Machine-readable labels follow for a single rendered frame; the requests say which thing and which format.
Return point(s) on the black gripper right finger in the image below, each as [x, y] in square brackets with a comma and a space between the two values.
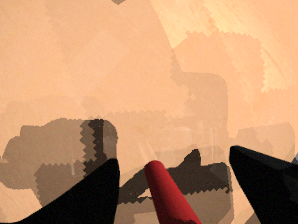
[270, 184]

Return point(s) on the dark red peg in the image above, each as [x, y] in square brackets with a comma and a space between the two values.
[171, 206]

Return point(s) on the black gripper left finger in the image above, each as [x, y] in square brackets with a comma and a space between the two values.
[92, 201]

